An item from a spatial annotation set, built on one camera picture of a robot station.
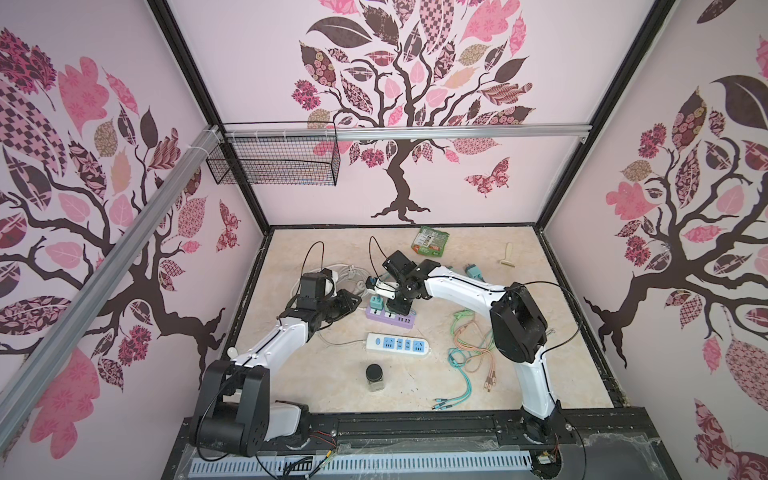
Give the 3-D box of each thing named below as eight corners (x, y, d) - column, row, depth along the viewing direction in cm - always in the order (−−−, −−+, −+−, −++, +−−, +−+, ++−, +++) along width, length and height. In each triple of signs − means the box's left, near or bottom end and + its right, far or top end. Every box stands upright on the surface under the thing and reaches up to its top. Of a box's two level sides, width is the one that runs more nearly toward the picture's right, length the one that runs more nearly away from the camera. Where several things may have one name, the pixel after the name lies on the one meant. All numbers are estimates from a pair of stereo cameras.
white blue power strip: (366, 350, 90) (365, 346, 87) (368, 337, 92) (367, 332, 90) (428, 356, 88) (429, 352, 86) (428, 343, 91) (429, 339, 88)
